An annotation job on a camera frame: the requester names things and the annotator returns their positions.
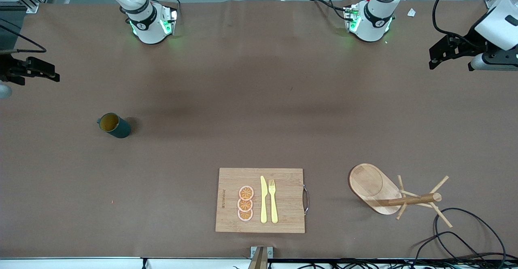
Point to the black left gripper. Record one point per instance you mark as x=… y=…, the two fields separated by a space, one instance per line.
x=470 y=43

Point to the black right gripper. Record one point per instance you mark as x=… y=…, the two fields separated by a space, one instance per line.
x=8 y=67

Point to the teal ribbed cup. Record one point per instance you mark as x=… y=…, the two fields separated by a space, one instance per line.
x=121 y=130

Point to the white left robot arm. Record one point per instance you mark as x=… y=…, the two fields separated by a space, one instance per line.
x=374 y=20

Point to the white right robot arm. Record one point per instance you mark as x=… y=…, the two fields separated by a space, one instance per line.
x=147 y=26

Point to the white paper scrap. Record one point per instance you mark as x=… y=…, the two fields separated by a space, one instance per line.
x=411 y=12

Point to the green lit base connector box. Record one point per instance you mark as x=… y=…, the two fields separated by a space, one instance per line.
x=169 y=20
x=352 y=18

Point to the wooden mug tree stand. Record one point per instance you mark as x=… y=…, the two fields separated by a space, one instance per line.
x=366 y=184

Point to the brown table cover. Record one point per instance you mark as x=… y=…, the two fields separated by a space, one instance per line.
x=243 y=119

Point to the bamboo cutting board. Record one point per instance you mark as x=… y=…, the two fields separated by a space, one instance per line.
x=230 y=180

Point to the yellow plastic fork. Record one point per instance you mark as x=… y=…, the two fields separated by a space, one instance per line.
x=274 y=208

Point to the toy orange slice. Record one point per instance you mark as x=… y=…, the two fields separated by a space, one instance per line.
x=245 y=215
x=245 y=205
x=246 y=192

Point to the yellow plastic knife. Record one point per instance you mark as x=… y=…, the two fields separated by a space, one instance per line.
x=264 y=204

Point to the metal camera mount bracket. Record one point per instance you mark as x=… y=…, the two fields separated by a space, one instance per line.
x=267 y=252

